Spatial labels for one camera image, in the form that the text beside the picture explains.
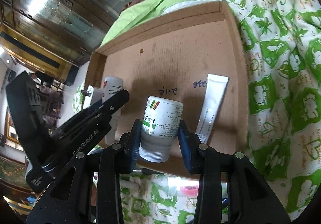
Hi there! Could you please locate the white spray bottle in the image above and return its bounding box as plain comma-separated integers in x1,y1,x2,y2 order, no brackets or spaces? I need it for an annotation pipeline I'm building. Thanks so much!
102,77,124,145

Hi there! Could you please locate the pink rose cream tube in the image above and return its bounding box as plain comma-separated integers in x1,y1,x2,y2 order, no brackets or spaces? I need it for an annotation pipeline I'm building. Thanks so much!
168,177,199,199

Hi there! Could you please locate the white green pill bottle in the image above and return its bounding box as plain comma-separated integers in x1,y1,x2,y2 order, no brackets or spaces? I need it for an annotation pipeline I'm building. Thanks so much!
139,96,183,163

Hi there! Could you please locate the white grey marker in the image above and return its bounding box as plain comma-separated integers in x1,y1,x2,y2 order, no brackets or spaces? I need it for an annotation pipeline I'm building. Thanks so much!
120,179,140,190

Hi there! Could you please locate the brown cardboard tray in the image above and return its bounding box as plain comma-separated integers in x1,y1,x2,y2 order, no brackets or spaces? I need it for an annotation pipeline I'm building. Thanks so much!
85,0,249,181

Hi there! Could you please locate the wooden glass door cabinet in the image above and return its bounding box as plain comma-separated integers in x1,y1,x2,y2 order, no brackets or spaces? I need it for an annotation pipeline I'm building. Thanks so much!
1,0,134,85

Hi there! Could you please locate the white ointment tube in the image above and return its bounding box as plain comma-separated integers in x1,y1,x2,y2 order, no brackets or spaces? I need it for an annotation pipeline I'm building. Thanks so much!
196,74,229,144

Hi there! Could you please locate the black gel pen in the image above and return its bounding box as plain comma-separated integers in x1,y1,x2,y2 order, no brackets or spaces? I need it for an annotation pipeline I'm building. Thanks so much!
132,167,160,175

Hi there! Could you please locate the green white patterned cloth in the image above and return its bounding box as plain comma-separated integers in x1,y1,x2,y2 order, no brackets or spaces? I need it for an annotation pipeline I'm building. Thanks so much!
72,0,321,224

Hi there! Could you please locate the white charger block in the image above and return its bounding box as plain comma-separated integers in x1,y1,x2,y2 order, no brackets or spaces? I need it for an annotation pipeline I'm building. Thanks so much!
80,85,103,110

